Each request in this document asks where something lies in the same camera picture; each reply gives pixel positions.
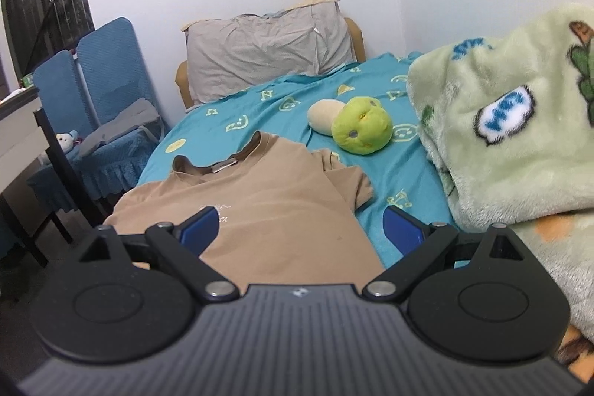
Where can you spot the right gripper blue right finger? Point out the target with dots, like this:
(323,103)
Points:
(425,249)

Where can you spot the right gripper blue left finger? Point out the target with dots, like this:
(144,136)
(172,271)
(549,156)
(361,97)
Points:
(179,247)

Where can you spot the tan t-shirt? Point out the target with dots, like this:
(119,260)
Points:
(286,214)

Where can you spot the blue folding chair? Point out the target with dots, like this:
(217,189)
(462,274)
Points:
(83,89)

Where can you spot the teal patterned bed sheet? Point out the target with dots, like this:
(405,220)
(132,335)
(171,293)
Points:
(401,173)

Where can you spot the green cream plush toy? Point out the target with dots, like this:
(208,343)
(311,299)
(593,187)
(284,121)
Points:
(360,126)

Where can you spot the grey cloth on chair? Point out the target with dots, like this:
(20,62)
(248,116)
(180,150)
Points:
(136,116)

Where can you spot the green fleece blanket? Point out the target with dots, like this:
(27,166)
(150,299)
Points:
(508,124)

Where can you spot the small white plush toy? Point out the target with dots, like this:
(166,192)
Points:
(68,140)

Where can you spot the white black desk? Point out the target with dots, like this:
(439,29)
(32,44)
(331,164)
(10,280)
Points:
(26,133)

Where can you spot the grey pillow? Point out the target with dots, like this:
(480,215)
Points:
(225,56)

